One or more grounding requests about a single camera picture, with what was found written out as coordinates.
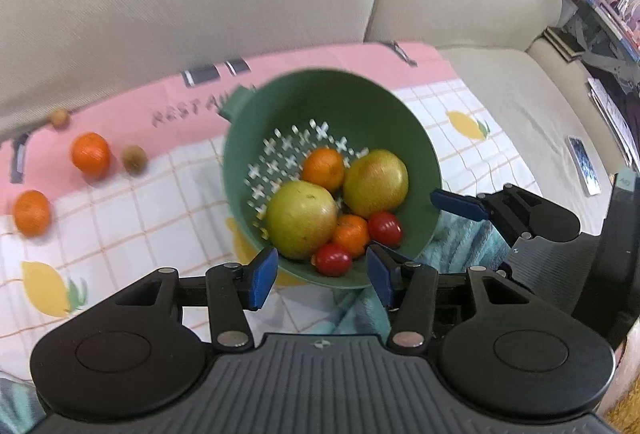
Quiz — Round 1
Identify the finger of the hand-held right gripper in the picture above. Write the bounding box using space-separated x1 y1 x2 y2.
431 184 556 245

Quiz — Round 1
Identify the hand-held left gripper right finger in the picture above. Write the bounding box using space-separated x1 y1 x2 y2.
366 245 551 350

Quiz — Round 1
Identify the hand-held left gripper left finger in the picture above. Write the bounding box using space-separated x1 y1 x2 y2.
115 248 279 350

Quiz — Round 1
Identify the red cherry tomato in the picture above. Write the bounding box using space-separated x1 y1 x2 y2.
367 212 403 247
313 243 352 277

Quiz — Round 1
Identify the orange mandarin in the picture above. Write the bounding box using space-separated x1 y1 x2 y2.
69 132 111 177
12 190 52 237
301 148 347 192
331 214 371 259

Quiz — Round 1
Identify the yellow-green pear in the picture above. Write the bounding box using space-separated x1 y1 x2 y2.
343 150 409 219
265 180 338 261

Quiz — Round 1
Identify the green colander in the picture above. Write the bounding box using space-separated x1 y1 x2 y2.
217 69 443 290

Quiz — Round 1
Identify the teal striped blanket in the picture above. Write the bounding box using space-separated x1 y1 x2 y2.
0 214 516 434

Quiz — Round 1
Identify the smartphone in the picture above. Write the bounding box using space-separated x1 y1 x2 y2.
566 135 602 196

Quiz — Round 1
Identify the pink checked printed cloth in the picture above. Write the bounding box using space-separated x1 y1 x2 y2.
0 41 543 380

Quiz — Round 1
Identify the pink towel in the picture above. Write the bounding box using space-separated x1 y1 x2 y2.
597 324 640 434

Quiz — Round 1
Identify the stack of papers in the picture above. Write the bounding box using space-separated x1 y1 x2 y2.
587 76 633 165

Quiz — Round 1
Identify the stack of books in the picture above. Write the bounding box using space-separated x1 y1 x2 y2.
542 26 586 62

